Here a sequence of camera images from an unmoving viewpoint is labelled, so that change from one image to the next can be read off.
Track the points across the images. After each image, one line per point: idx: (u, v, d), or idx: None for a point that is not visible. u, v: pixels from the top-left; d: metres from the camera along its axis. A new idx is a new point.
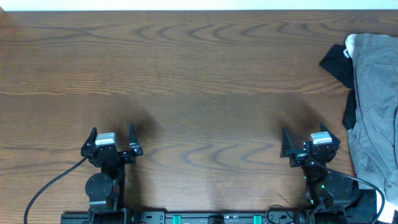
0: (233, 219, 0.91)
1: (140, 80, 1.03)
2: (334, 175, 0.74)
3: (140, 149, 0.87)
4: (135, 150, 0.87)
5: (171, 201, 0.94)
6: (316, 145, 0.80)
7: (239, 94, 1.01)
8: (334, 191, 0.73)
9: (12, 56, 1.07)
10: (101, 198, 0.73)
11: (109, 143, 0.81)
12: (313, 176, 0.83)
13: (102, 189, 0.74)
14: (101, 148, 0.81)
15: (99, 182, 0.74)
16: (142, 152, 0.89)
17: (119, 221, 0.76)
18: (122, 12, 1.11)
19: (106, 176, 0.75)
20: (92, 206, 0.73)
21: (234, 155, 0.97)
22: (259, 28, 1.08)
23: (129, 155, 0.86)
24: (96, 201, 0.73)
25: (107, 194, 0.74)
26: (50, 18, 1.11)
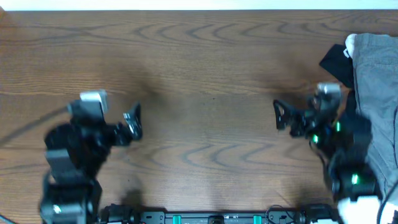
0: (233, 219, 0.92)
1: (140, 80, 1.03)
2: (350, 115, 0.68)
3: (135, 126, 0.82)
4: (130, 127, 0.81)
5: (171, 201, 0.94)
6: (325, 94, 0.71)
7: (239, 94, 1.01)
8: (351, 126, 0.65)
9: (12, 56, 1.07)
10: (61, 146, 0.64)
11: (92, 100, 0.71)
12: (322, 137, 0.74)
13: (66, 139, 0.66)
14: (84, 106, 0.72)
15: (64, 131, 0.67)
16: (138, 131, 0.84)
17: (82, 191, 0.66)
18: (123, 11, 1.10)
19: (73, 126, 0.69)
20: (51, 159, 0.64)
21: (234, 155, 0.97)
22: (259, 28, 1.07)
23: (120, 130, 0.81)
24: (55, 149, 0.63)
25: (71, 144, 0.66)
26: (50, 17, 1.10)
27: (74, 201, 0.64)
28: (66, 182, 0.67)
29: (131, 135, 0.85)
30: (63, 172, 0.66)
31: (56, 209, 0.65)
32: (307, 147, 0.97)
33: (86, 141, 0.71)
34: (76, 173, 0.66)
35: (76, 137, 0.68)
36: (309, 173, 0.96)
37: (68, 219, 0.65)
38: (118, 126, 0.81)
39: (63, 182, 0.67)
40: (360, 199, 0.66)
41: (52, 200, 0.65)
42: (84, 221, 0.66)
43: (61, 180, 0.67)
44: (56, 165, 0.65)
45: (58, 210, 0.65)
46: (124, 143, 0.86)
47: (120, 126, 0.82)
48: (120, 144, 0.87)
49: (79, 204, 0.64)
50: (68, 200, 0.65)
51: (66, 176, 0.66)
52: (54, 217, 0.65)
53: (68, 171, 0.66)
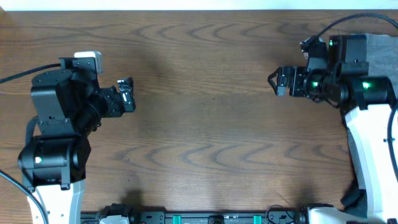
0: (233, 219, 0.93)
1: (140, 80, 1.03)
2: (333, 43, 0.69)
3: (130, 94, 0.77)
4: (124, 94, 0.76)
5: (171, 201, 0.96)
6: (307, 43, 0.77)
7: (239, 94, 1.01)
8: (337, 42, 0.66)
9: (12, 56, 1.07)
10: (48, 86, 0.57)
11: (88, 58, 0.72)
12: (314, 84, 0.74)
13: (56, 78, 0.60)
14: (78, 63, 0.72)
15: (55, 74, 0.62)
16: (132, 101, 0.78)
17: (68, 143, 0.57)
18: (122, 11, 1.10)
19: (64, 70, 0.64)
20: (36, 100, 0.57)
21: (234, 155, 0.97)
22: (259, 28, 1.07)
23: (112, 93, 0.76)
24: (40, 90, 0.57)
25: (61, 86, 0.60)
26: (50, 18, 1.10)
27: (57, 152, 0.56)
28: (51, 132, 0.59)
29: (124, 104, 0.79)
30: (50, 118, 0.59)
31: (37, 160, 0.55)
32: (307, 147, 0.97)
33: (74, 88, 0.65)
34: (62, 120, 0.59)
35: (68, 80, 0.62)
36: (309, 173, 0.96)
37: (50, 172, 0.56)
38: (113, 88, 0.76)
39: (47, 132, 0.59)
40: (372, 107, 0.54)
41: (32, 150, 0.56)
42: (68, 175, 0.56)
43: (46, 129, 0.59)
44: (41, 106, 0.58)
45: (38, 161, 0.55)
46: (115, 113, 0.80)
47: (114, 90, 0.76)
48: (114, 115, 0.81)
49: (63, 154, 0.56)
50: (50, 150, 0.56)
51: (51, 124, 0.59)
52: (34, 170, 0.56)
53: (54, 116, 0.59)
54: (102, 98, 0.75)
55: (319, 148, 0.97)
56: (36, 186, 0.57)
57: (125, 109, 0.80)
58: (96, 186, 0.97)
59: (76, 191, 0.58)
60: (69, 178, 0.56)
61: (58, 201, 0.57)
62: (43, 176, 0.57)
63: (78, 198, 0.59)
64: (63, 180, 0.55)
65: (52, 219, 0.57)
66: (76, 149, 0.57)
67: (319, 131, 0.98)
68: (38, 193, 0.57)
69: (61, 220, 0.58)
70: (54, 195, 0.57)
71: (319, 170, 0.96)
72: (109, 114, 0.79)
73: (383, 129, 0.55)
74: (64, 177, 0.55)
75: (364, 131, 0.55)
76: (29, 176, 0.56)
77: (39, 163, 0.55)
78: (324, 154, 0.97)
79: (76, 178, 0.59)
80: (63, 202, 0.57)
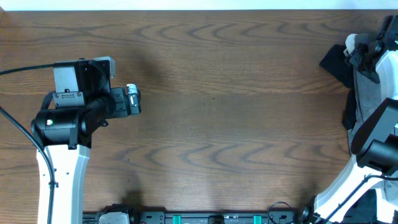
0: (233, 219, 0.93)
1: (140, 80, 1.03)
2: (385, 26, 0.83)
3: (137, 98, 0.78)
4: (131, 96, 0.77)
5: (171, 201, 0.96)
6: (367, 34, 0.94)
7: (239, 94, 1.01)
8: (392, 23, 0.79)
9: (12, 56, 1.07)
10: (68, 63, 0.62)
11: (104, 58, 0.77)
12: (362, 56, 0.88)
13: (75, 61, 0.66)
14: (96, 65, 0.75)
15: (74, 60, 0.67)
16: (138, 104, 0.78)
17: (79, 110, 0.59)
18: (122, 11, 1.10)
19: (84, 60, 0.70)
20: (56, 74, 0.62)
21: (234, 155, 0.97)
22: (259, 28, 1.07)
23: (121, 93, 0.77)
24: (60, 66, 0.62)
25: (79, 64, 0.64)
26: (50, 17, 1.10)
27: (68, 116, 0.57)
28: (64, 103, 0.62)
29: (130, 107, 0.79)
30: (64, 91, 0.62)
31: (48, 122, 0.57)
32: (307, 147, 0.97)
33: (91, 73, 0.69)
34: (76, 93, 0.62)
35: (84, 64, 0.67)
36: (309, 173, 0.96)
37: (60, 135, 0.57)
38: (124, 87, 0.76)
39: (60, 103, 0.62)
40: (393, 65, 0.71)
41: (46, 114, 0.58)
42: (76, 137, 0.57)
43: (60, 101, 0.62)
44: (60, 80, 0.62)
45: (50, 123, 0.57)
46: (121, 114, 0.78)
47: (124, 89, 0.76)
48: (123, 116, 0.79)
49: (73, 117, 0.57)
50: (61, 114, 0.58)
51: (64, 97, 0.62)
52: (45, 131, 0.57)
53: (69, 90, 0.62)
54: (112, 97, 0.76)
55: (319, 148, 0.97)
56: (46, 146, 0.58)
57: (132, 111, 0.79)
58: (96, 186, 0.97)
59: (82, 155, 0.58)
60: (76, 140, 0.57)
61: (64, 159, 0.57)
62: (53, 139, 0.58)
63: (83, 163, 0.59)
64: (71, 140, 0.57)
65: (58, 177, 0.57)
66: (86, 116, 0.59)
67: (319, 131, 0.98)
68: (47, 151, 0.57)
69: (65, 179, 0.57)
70: (61, 155, 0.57)
71: (319, 170, 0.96)
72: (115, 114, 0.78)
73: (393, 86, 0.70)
74: (73, 139, 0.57)
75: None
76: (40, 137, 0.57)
77: (50, 126, 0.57)
78: (324, 154, 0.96)
79: (83, 141, 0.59)
80: (69, 160, 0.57)
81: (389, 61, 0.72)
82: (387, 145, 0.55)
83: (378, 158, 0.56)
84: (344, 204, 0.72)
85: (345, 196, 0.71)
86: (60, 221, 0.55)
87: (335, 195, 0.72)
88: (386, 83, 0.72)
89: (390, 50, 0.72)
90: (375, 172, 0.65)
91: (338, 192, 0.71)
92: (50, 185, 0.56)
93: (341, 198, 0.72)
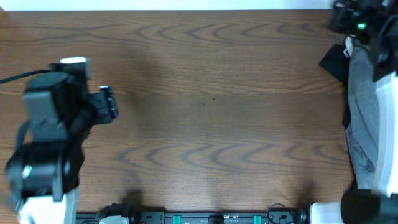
0: (233, 219, 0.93)
1: (140, 80, 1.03)
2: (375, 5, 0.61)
3: (114, 100, 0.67)
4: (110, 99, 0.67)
5: (171, 201, 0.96)
6: None
7: (239, 94, 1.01)
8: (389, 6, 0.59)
9: (12, 56, 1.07)
10: (40, 87, 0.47)
11: (75, 63, 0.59)
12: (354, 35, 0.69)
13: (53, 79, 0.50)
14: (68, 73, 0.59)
15: (50, 76, 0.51)
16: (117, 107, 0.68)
17: (61, 152, 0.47)
18: (122, 11, 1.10)
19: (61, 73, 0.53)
20: (26, 104, 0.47)
21: (234, 155, 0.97)
22: (259, 28, 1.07)
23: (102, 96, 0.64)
24: (32, 92, 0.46)
25: (57, 87, 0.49)
26: (50, 17, 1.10)
27: (48, 160, 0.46)
28: (41, 139, 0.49)
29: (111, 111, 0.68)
30: (41, 124, 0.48)
31: (25, 170, 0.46)
32: (307, 147, 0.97)
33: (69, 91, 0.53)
34: (55, 124, 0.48)
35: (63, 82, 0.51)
36: (309, 173, 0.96)
37: (40, 183, 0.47)
38: (104, 90, 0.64)
39: (35, 138, 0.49)
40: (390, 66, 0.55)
41: (20, 160, 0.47)
42: (60, 186, 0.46)
43: (35, 134, 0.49)
44: (32, 110, 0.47)
45: (28, 172, 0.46)
46: (105, 120, 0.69)
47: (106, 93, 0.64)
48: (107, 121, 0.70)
49: (53, 162, 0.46)
50: (40, 158, 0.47)
51: (40, 130, 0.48)
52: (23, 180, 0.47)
53: (47, 121, 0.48)
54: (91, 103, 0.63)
55: (319, 148, 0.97)
56: (27, 198, 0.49)
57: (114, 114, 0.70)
58: (96, 186, 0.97)
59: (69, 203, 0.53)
60: (61, 191, 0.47)
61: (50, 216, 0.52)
62: (33, 187, 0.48)
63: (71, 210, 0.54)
64: (53, 194, 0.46)
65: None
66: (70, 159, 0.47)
67: (319, 131, 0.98)
68: (27, 210, 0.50)
69: None
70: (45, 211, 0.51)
71: (319, 170, 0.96)
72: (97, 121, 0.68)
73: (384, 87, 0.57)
74: (56, 191, 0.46)
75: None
76: (17, 190, 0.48)
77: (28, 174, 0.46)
78: (324, 154, 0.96)
79: (68, 186, 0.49)
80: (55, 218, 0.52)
81: None
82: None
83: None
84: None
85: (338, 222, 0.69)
86: None
87: None
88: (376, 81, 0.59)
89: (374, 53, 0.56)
90: None
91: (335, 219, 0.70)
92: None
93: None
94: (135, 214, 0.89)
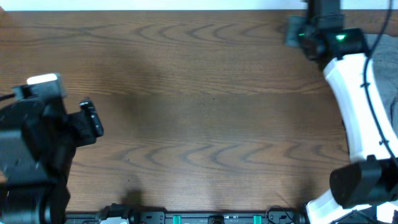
0: (233, 219, 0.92)
1: (140, 80, 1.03)
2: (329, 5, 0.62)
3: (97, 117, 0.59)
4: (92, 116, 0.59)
5: (171, 201, 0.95)
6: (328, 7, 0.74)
7: (238, 94, 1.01)
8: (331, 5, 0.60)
9: (11, 56, 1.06)
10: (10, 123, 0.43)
11: (46, 79, 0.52)
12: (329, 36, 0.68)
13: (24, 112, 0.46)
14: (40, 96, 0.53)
15: (22, 107, 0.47)
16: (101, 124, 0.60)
17: (37, 196, 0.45)
18: (123, 12, 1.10)
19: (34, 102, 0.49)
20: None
21: (234, 155, 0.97)
22: (259, 28, 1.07)
23: (83, 115, 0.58)
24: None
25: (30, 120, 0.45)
26: (50, 17, 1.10)
27: (24, 209, 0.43)
28: (18, 177, 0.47)
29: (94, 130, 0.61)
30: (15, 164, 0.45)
31: None
32: (307, 147, 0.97)
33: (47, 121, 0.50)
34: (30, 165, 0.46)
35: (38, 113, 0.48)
36: (309, 173, 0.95)
37: None
38: (83, 106, 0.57)
39: (13, 177, 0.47)
40: (347, 56, 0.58)
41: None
42: None
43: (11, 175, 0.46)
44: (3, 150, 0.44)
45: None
46: (89, 139, 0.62)
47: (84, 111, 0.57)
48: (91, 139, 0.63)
49: (30, 213, 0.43)
50: (15, 208, 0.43)
51: (17, 170, 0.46)
52: None
53: (20, 162, 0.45)
54: (72, 124, 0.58)
55: (319, 148, 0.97)
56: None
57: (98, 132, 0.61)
58: (96, 186, 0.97)
59: None
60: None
61: None
62: None
63: None
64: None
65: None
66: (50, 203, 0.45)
67: (319, 131, 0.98)
68: None
69: None
70: None
71: (319, 170, 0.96)
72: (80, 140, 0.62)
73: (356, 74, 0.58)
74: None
75: (347, 76, 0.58)
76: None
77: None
78: (324, 154, 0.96)
79: None
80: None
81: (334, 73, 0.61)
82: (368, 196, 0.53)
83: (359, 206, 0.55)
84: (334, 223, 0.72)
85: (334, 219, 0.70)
86: None
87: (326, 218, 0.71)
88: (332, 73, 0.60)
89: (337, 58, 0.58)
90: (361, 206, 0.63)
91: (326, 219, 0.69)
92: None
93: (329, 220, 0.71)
94: (135, 214, 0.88)
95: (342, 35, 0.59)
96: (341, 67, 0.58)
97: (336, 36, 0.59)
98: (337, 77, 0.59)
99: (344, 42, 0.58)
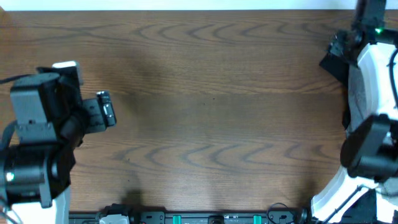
0: (234, 219, 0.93)
1: (140, 80, 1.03)
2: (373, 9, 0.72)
3: (111, 107, 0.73)
4: (104, 106, 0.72)
5: (171, 201, 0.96)
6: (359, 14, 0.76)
7: (239, 94, 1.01)
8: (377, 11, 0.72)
9: (12, 56, 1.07)
10: (29, 86, 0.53)
11: (69, 66, 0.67)
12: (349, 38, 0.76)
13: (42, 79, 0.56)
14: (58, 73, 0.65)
15: (40, 76, 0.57)
16: (114, 114, 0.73)
17: (48, 151, 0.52)
18: (122, 11, 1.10)
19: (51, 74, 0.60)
20: (15, 103, 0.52)
21: (234, 155, 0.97)
22: (259, 28, 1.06)
23: (97, 101, 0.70)
24: (20, 91, 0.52)
25: (46, 86, 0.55)
26: (50, 17, 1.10)
27: (35, 162, 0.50)
28: (31, 137, 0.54)
29: (106, 119, 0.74)
30: (30, 124, 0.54)
31: (9, 175, 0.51)
32: (307, 147, 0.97)
33: (61, 91, 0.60)
34: (43, 124, 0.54)
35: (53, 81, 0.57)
36: (308, 173, 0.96)
37: (28, 181, 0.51)
38: (98, 96, 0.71)
39: (26, 138, 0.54)
40: (380, 43, 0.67)
41: (4, 165, 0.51)
42: (48, 188, 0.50)
43: (23, 136, 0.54)
44: (22, 110, 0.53)
45: (12, 175, 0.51)
46: (99, 127, 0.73)
47: (99, 99, 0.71)
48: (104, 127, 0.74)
49: (40, 167, 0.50)
50: (25, 161, 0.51)
51: (31, 130, 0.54)
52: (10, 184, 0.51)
53: (35, 122, 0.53)
54: (86, 110, 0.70)
55: (319, 148, 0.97)
56: (12, 205, 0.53)
57: (109, 122, 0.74)
58: (96, 186, 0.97)
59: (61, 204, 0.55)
60: (50, 196, 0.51)
61: (40, 218, 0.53)
62: (20, 191, 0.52)
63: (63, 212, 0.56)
64: (43, 198, 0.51)
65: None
66: (58, 158, 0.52)
67: (319, 131, 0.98)
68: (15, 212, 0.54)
69: None
70: (33, 211, 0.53)
71: (319, 170, 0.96)
72: (91, 128, 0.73)
73: (387, 58, 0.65)
74: (45, 195, 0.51)
75: (379, 56, 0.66)
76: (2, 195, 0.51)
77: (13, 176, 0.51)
78: (324, 154, 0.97)
79: (58, 189, 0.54)
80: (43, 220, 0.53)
81: (369, 55, 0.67)
82: (378, 156, 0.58)
83: (370, 170, 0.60)
84: (341, 209, 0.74)
85: (341, 202, 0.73)
86: None
87: (331, 202, 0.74)
88: (365, 60, 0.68)
89: (371, 43, 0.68)
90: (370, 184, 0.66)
91: (334, 196, 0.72)
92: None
93: (336, 208, 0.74)
94: (135, 214, 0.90)
95: (379, 29, 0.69)
96: (375, 50, 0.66)
97: (373, 30, 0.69)
98: (370, 56, 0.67)
99: (380, 35, 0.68)
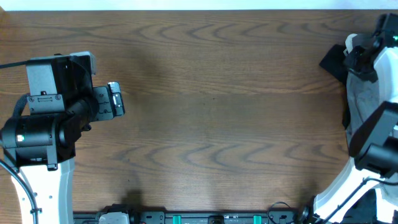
0: (233, 219, 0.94)
1: (140, 80, 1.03)
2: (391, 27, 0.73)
3: (120, 97, 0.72)
4: (114, 96, 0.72)
5: (171, 201, 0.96)
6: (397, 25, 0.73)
7: (239, 94, 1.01)
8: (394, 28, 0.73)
9: (13, 57, 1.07)
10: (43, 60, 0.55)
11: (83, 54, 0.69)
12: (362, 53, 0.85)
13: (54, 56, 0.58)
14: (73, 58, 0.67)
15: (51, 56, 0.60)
16: (122, 104, 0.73)
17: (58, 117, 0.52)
18: (122, 11, 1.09)
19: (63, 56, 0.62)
20: (29, 74, 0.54)
21: (234, 155, 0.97)
22: (259, 28, 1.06)
23: (107, 89, 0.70)
24: (35, 63, 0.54)
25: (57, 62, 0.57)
26: (50, 17, 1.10)
27: (43, 127, 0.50)
28: (41, 107, 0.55)
29: (114, 108, 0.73)
30: (41, 94, 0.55)
31: (19, 138, 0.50)
32: (306, 147, 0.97)
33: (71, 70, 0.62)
34: (54, 95, 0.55)
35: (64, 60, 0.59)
36: (308, 173, 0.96)
37: (37, 146, 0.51)
38: (107, 86, 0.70)
39: (36, 108, 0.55)
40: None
41: (13, 127, 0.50)
42: (56, 152, 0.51)
43: (35, 107, 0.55)
44: (35, 81, 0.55)
45: (21, 139, 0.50)
46: (106, 116, 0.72)
47: (109, 89, 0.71)
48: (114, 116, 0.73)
49: (48, 131, 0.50)
50: (35, 126, 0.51)
51: (40, 101, 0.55)
52: (20, 148, 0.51)
53: (46, 93, 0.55)
54: (96, 97, 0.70)
55: (319, 148, 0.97)
56: (19, 166, 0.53)
57: (117, 113, 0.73)
58: (96, 186, 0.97)
59: (64, 172, 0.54)
60: (56, 158, 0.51)
61: (45, 182, 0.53)
62: (28, 155, 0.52)
63: (66, 179, 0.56)
64: (49, 160, 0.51)
65: (40, 202, 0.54)
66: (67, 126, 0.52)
67: (319, 130, 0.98)
68: (23, 173, 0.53)
69: (48, 203, 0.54)
70: (40, 174, 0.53)
71: (318, 170, 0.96)
72: (99, 116, 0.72)
73: None
74: (51, 157, 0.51)
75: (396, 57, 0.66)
76: (12, 156, 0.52)
77: (22, 141, 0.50)
78: (323, 154, 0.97)
79: (64, 156, 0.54)
80: (51, 183, 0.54)
81: (387, 58, 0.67)
82: (385, 148, 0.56)
83: (375, 162, 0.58)
84: (344, 205, 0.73)
85: (345, 196, 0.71)
86: (46, 218, 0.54)
87: (335, 196, 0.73)
88: (381, 61, 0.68)
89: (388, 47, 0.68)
90: (374, 175, 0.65)
91: (338, 192, 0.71)
92: (32, 213, 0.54)
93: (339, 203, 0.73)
94: (135, 214, 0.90)
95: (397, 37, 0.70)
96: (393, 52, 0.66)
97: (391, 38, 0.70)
98: (388, 57, 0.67)
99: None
